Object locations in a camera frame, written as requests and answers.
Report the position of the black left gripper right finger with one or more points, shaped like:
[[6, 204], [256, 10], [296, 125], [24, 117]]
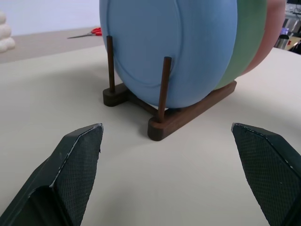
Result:
[[270, 169]]

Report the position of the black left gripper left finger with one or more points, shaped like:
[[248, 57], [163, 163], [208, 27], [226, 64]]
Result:
[[70, 169]]

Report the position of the green plate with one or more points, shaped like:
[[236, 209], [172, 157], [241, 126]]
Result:
[[247, 35]]

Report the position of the pink plate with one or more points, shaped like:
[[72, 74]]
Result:
[[272, 28]]

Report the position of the blue plate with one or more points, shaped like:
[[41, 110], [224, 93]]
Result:
[[164, 47]]

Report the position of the wooden dish rack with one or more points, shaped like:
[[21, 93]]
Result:
[[178, 121]]

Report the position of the white bubble plant pot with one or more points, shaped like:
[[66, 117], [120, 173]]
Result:
[[5, 35]]

